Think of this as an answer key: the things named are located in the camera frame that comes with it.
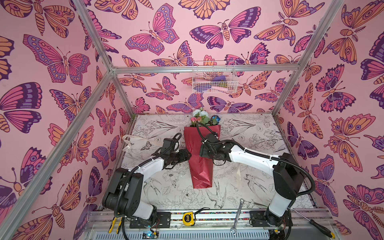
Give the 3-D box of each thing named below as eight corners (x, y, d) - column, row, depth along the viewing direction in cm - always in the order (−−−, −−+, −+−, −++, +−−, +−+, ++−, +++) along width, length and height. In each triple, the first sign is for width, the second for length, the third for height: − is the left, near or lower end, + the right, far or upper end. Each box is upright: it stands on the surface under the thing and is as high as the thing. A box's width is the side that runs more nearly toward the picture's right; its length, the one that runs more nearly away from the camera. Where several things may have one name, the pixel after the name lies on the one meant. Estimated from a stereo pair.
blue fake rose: (211, 127, 114) (212, 122, 110) (211, 120, 119) (211, 115, 115) (219, 127, 114) (220, 122, 110) (218, 120, 119) (219, 115, 114)
